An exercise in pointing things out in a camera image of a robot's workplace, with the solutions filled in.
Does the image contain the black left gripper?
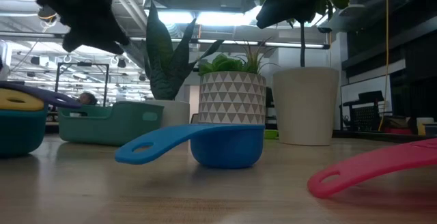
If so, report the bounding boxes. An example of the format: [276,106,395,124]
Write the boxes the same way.
[15,0,131,56]

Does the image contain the navy measuring cup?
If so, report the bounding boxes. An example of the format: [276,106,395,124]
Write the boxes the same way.
[0,81,83,109]

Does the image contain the yellow measuring cup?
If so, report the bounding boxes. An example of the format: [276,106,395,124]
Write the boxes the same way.
[0,87,45,111]

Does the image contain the teal plastic basket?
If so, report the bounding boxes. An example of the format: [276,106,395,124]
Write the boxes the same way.
[57,100,165,147]

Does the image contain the large cyan measuring cup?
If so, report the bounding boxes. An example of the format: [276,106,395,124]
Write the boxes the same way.
[0,107,48,158]

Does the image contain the medium blue measuring cup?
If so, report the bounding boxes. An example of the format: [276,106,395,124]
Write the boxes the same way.
[114,124,266,169]

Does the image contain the red measuring cup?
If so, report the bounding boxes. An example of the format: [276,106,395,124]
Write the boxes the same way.
[307,137,437,199]

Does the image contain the ceiling light strip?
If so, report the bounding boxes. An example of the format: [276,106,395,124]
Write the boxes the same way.
[156,10,260,27]

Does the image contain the person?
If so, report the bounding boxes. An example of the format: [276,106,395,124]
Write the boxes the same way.
[76,92,98,106]

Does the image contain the snake plant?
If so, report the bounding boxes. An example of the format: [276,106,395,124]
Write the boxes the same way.
[142,1,225,101]

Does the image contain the green succulent plant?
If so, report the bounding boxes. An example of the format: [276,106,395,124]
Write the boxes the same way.
[197,41,274,75]

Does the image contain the large white pot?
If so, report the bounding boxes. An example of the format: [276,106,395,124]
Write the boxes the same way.
[272,66,340,146]

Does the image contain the triangle-patterned white pot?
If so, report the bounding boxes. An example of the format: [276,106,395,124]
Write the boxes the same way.
[198,71,267,126]

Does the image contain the black mesh crate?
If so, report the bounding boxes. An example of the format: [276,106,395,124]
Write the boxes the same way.
[341,90,386,132]

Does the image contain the small plain white pot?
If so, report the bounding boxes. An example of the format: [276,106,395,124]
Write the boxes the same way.
[143,99,191,129]

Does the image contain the white and yellow container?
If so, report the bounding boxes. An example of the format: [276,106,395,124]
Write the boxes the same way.
[415,117,435,136]

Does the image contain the black rack frame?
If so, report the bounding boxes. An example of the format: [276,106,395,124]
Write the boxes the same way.
[54,61,110,107]

